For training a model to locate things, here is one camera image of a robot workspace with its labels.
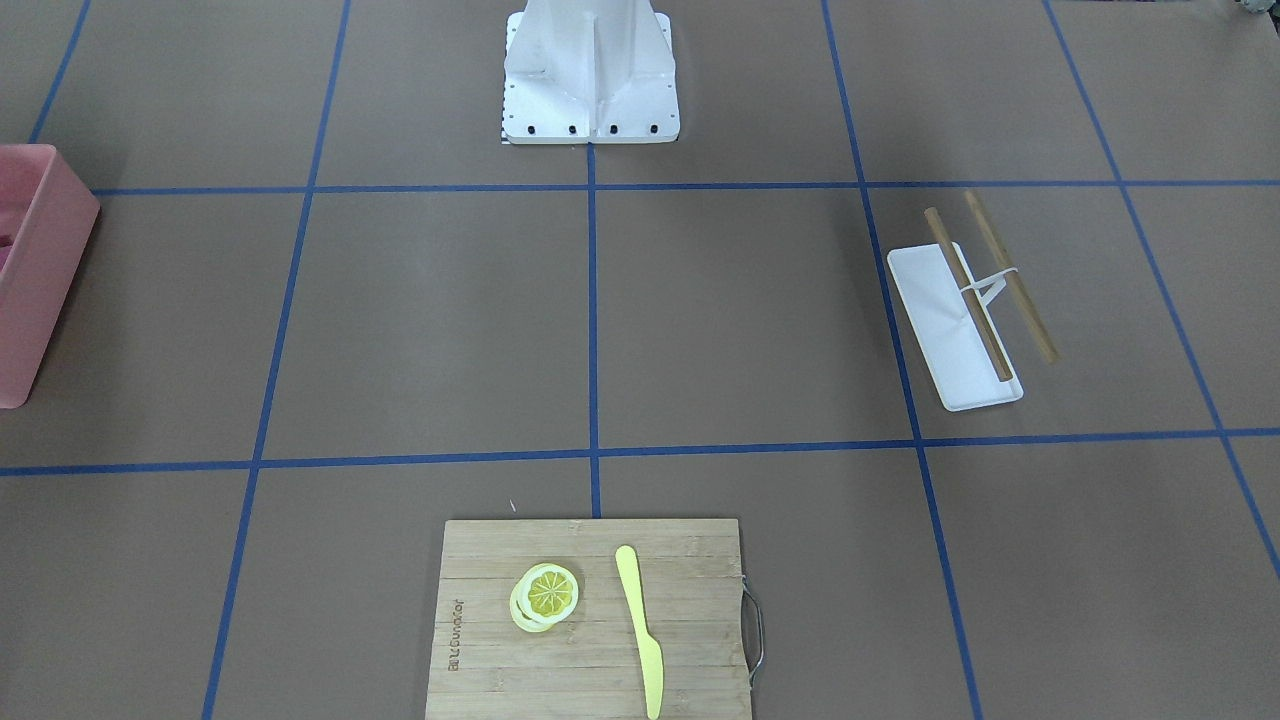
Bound bamboo cutting board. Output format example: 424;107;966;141
424;519;753;719

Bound yellow lemon slices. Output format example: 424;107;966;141
508;562;580;633

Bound yellow plastic knife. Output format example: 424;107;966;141
614;544;666;719

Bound white rack tray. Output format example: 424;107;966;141
887;243;1024;413

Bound wooden rack rod inner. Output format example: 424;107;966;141
923;208;1012;382

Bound wooden rack rod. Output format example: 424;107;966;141
964;190;1062;365
923;208;1012;382

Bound wooden rack rod outer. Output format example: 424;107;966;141
964;190;1062;365

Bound pink plastic bin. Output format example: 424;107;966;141
1;143;101;409

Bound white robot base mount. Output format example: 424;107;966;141
500;1;681;145

